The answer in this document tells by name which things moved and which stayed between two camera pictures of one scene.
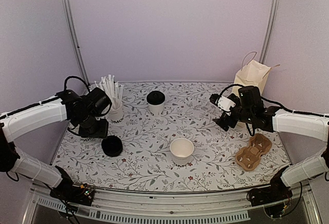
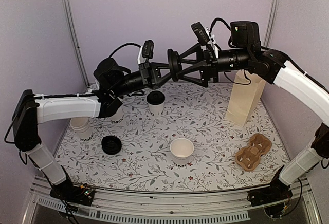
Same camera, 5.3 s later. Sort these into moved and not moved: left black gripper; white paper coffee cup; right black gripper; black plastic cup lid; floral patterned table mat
Moved: left black gripper; right black gripper
Not moved: white paper coffee cup; black plastic cup lid; floral patterned table mat
